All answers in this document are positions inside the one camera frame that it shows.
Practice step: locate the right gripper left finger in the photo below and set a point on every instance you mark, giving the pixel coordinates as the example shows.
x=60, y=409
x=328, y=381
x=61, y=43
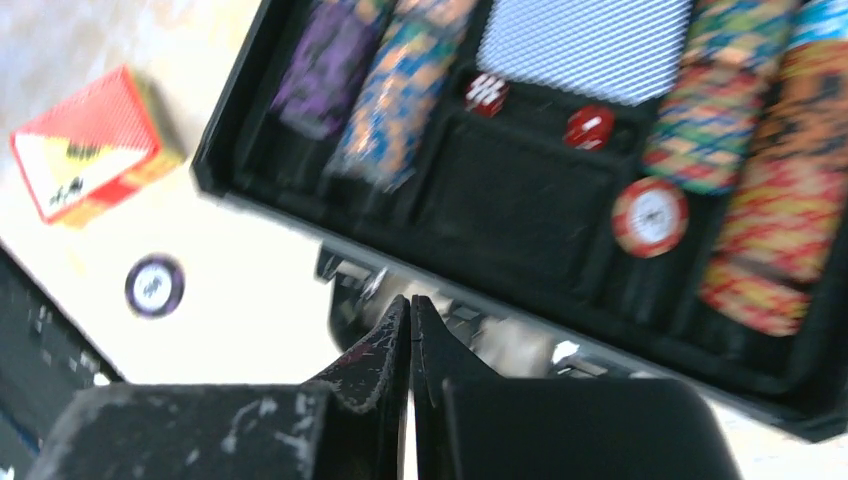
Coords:
x=364, y=423

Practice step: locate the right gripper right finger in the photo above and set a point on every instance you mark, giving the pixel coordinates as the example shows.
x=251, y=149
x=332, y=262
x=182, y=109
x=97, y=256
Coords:
x=457, y=414

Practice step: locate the black poker set case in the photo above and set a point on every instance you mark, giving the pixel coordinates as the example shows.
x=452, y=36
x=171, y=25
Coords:
x=504, y=218

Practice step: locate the red playing card box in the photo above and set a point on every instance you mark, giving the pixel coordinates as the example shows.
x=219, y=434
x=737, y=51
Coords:
x=98, y=147

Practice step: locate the blue tan chip row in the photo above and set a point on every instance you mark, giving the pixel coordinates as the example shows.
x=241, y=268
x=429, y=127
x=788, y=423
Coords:
x=400, y=91

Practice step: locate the purple chip on table left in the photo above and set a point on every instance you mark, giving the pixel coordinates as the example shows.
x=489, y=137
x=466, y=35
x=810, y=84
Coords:
x=154, y=286

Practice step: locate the red white chip in case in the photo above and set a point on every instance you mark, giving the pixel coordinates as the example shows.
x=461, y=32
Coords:
x=649, y=217

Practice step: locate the red die in case lower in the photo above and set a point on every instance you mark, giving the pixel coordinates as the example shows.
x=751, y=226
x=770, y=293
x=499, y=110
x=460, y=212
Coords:
x=485, y=94

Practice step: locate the red die in case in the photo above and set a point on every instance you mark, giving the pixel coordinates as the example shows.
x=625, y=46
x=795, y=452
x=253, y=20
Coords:
x=485, y=94
x=589, y=128

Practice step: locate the red die in case upper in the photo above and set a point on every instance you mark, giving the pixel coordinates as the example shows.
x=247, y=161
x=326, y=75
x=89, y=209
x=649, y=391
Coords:
x=589, y=128

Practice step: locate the purple chip row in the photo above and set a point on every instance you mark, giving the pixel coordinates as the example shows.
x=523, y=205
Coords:
x=329, y=64

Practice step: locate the blue backed card deck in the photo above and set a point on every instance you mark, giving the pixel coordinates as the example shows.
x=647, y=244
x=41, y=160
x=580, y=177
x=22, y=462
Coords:
x=624, y=51

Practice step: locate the orange red chip row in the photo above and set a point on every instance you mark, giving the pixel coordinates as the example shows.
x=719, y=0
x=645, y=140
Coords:
x=783, y=216

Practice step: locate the green multicolour chip row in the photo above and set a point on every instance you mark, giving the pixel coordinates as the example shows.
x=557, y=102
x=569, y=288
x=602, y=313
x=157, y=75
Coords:
x=704, y=123

